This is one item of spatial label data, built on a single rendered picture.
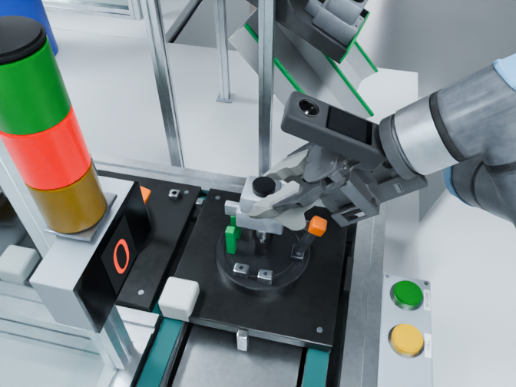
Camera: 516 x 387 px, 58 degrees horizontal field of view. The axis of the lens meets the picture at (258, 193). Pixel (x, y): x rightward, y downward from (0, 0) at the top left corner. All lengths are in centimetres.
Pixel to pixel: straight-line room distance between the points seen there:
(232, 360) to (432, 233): 46
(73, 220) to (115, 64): 102
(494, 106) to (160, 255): 49
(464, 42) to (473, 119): 300
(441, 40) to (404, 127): 295
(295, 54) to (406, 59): 231
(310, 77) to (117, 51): 71
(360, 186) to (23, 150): 34
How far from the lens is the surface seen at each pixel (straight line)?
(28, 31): 32
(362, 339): 68
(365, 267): 74
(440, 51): 330
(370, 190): 55
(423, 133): 48
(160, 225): 76
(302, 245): 66
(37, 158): 34
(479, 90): 47
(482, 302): 88
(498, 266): 94
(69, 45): 150
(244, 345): 67
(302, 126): 48
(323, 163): 53
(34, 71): 31
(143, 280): 71
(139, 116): 117
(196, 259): 71
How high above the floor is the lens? 155
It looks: 47 degrees down
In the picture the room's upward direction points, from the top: straight up
